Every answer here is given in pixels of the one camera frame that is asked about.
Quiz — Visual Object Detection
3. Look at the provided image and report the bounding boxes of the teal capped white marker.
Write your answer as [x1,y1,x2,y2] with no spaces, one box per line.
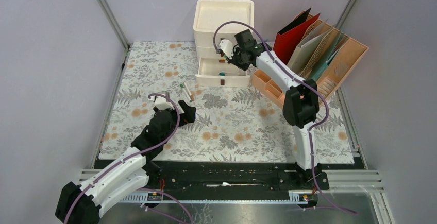
[218,72,239,76]

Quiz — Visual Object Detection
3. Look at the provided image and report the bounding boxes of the white three-drawer organizer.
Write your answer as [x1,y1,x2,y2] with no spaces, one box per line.
[193,0,255,87]

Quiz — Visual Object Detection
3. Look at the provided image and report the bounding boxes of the red folder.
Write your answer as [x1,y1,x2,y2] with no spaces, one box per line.
[273,8,320,65]

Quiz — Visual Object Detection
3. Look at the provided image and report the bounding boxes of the beige folder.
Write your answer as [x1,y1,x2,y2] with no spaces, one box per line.
[287,20,333,77]

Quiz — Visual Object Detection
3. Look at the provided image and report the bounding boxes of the teal folder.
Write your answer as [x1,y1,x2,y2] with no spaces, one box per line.
[308,32,345,81]

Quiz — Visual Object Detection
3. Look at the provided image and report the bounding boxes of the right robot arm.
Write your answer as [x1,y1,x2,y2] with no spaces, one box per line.
[219,29,319,189]

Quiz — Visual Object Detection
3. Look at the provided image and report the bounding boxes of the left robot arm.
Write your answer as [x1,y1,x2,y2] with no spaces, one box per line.
[55,95,196,223]

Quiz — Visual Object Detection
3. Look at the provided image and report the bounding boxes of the floral table mat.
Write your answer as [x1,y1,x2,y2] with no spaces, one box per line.
[98,41,356,164]

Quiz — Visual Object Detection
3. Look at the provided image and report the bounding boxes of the orange plastic file rack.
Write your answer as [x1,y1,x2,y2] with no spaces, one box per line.
[250,11,369,109]

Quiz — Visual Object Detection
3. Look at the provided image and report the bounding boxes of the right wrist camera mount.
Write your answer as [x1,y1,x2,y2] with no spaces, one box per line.
[219,39,234,60]

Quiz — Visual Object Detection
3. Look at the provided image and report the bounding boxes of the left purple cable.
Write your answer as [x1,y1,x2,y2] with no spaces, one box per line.
[63,93,194,224]

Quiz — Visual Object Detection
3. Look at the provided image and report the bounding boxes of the purple cable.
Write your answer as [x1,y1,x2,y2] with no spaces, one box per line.
[212,21,358,216]
[63,93,194,224]

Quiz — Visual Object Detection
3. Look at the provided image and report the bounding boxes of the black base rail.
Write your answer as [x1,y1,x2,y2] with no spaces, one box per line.
[94,159,332,203]

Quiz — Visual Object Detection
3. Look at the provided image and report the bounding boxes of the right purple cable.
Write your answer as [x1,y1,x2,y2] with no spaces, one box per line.
[212,21,358,216]

